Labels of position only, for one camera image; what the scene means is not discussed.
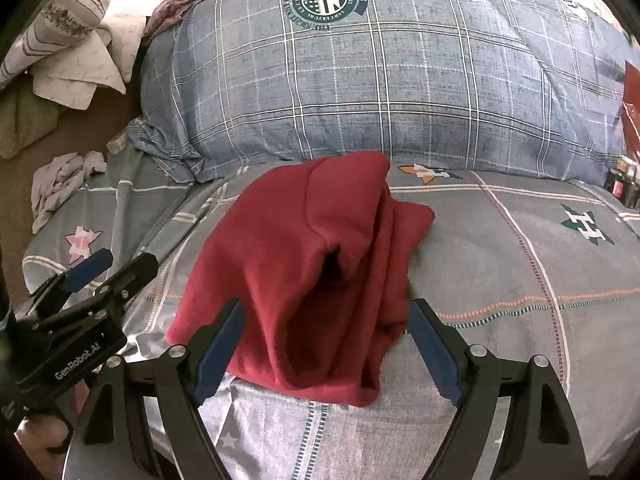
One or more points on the olive green cloth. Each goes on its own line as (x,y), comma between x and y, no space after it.
(25,120)

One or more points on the red printed bag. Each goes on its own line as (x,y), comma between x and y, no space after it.
(631,110)

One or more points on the dark glass bottle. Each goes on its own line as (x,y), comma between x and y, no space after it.
(625,182)

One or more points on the red fleece garment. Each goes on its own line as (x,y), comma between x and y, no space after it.
(300,240)

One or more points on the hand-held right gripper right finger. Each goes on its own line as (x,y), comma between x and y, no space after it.
(437,360)

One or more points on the grey crumpled cloth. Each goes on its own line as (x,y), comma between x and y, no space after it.
(55,185)

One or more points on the blue plaid pillow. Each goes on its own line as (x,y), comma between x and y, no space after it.
(400,85)

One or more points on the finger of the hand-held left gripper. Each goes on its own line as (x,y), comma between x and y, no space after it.
(87,267)
(131,275)

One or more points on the dark red patterned cloth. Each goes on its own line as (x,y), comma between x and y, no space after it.
(185,0)

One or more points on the grey patterned bed sheet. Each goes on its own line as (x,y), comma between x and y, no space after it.
(500,270)

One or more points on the striped white cloth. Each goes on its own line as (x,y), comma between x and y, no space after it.
(55,25)

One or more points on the person's left hand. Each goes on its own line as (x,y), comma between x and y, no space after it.
(42,437)

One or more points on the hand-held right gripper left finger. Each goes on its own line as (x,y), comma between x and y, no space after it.
(217,355)

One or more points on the white patterned cloth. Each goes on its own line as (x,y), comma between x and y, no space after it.
(80,75)

